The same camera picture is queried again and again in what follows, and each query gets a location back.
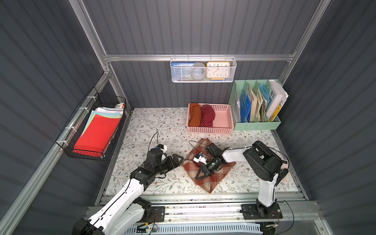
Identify red plaid skirt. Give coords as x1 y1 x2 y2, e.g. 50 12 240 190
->
182 138 236 193

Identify dark red polka-dot skirt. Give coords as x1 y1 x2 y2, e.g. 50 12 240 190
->
200 104 215 128

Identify rust orange skirt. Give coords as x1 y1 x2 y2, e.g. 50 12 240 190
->
188 103 202 127

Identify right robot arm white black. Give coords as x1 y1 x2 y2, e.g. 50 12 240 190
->
195 141 289 214

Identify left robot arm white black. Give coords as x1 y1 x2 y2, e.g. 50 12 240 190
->
72 145 184 235

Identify grey tape roll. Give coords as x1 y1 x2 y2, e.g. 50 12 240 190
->
191 62 207 80

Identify pink plastic basket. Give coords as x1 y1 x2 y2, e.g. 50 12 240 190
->
186 103 234 134

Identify floral table mat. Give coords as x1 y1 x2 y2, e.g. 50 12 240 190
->
105 107 299 196

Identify blue folders in organizer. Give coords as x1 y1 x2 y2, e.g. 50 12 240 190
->
240 88 252 123

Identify red paper stack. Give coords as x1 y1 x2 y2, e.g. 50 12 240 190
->
73 114 121 157

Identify mint green file organizer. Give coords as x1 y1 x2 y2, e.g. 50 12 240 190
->
228 80 282 131

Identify small orange white card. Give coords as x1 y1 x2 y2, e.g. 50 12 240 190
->
280 162 291 184

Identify white book in organizer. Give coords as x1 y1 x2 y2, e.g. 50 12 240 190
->
266 80 289 121

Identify yellow alarm clock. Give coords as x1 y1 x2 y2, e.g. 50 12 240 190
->
206 61 231 80

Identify blue box in basket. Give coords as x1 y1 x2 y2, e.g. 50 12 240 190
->
170 62 194 82

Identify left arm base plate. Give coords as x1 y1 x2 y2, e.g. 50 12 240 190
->
140 206 165 223

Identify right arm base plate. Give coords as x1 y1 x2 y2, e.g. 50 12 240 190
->
240 203 284 220

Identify black wire side basket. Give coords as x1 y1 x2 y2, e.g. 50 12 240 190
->
56 89 127 161

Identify white wire wall basket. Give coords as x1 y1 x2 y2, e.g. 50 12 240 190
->
170 56 237 83

